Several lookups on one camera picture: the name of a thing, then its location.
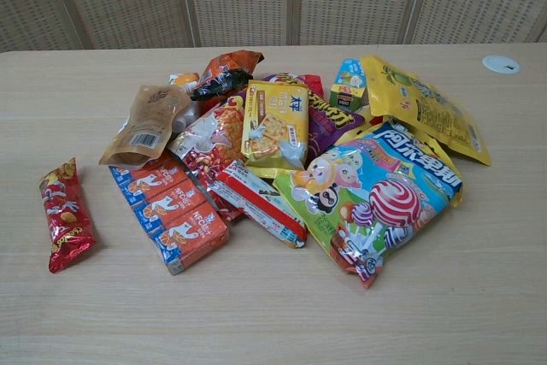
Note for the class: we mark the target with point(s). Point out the red silver snack bag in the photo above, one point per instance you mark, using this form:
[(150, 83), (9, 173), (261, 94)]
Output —
[(213, 134)]

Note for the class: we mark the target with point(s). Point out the purple chip bag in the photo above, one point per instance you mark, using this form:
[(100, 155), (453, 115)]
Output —
[(331, 123)]

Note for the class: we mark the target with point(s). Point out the orange black snack bag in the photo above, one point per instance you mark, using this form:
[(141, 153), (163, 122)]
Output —
[(224, 74)]

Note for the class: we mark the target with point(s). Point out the large yellow fruit snack bag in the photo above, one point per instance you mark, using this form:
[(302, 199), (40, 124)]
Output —
[(431, 104)]

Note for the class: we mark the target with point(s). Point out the small red snack packet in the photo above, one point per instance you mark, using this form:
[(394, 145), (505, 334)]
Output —
[(64, 219)]

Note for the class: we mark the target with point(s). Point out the yellow cracker packet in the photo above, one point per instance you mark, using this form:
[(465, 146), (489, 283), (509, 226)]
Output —
[(278, 125)]

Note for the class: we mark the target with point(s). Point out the red white wafer packet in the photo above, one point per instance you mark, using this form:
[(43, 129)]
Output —
[(260, 207)]

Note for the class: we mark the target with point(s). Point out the small green yellow drink carton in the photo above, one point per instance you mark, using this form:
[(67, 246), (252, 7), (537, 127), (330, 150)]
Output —
[(348, 85)]

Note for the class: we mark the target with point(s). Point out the colourful lollipop candy bag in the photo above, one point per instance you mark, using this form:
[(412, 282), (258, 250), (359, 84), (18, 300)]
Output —
[(376, 198)]

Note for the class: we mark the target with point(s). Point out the orange blue juice carton pack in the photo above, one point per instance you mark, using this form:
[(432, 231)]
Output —
[(171, 211)]

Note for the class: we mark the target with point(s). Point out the white orange small packet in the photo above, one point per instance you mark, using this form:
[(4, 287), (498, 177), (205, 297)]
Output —
[(184, 80)]

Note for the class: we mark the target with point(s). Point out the brown kraft paper pouch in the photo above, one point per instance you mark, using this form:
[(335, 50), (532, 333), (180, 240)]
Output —
[(145, 125)]

